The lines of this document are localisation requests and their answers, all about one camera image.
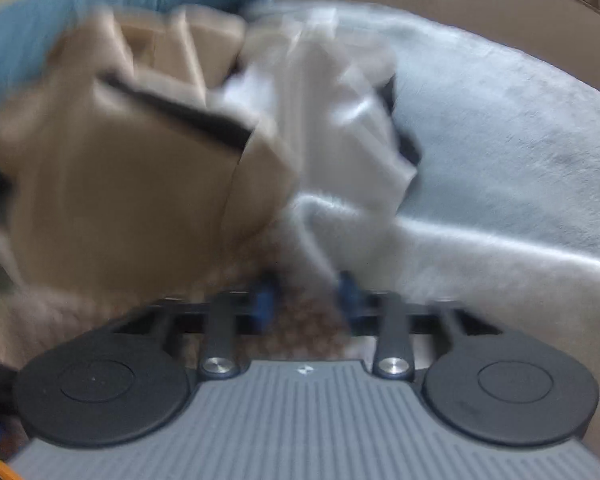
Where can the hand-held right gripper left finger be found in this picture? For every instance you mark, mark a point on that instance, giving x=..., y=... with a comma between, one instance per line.
x=265, y=302

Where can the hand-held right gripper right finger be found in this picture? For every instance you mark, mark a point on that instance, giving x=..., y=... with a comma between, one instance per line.
x=349, y=300

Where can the houndstooth knit garment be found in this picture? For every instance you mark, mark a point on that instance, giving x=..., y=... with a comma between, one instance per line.
x=300, y=325

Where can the beige coat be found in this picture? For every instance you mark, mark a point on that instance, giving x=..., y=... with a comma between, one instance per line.
x=130, y=200

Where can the white garment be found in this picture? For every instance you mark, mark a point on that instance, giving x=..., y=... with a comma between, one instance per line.
x=330, y=125

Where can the grey bed blanket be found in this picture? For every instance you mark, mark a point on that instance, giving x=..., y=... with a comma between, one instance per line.
x=505, y=160

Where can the blue pillow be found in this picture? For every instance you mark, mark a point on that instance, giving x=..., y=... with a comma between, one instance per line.
x=30, y=25

